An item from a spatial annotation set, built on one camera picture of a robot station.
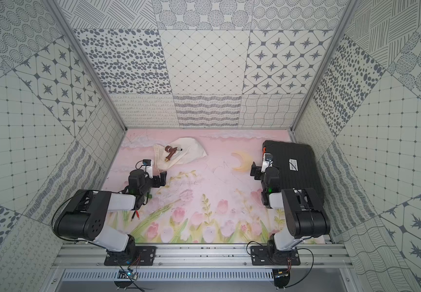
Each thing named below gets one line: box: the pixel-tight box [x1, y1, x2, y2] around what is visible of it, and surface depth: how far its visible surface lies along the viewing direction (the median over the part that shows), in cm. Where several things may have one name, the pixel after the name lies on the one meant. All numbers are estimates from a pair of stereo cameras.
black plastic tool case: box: [262, 139, 325, 203], surface depth 97 cm
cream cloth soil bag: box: [153, 136, 208, 172], surface depth 106 cm
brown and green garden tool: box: [164, 145, 183, 162], surface depth 109 cm
